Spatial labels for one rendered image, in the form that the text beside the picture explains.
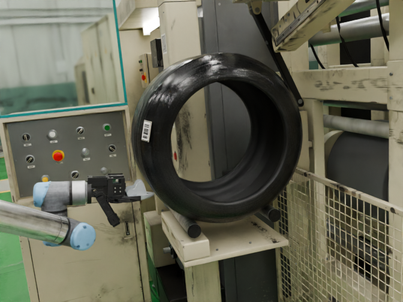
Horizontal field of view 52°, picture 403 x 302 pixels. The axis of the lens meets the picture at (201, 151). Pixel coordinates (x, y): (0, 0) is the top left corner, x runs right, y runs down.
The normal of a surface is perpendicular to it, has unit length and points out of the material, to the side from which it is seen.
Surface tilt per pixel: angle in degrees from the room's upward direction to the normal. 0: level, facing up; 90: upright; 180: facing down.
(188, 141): 90
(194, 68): 47
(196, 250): 90
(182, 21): 90
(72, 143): 90
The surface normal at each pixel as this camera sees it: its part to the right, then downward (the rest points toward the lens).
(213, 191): 0.25, -0.02
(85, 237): 0.73, 0.07
